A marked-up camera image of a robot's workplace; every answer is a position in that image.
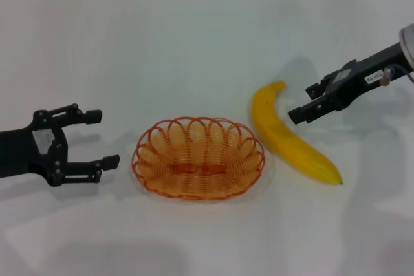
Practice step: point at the orange woven plastic basket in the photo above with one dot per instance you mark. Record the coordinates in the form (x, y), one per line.
(194, 167)

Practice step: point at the yellow banana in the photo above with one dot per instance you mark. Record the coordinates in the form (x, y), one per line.
(278, 127)

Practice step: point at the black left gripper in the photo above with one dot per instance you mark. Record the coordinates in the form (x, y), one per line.
(19, 150)

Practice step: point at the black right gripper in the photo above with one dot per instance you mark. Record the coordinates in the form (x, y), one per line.
(359, 79)

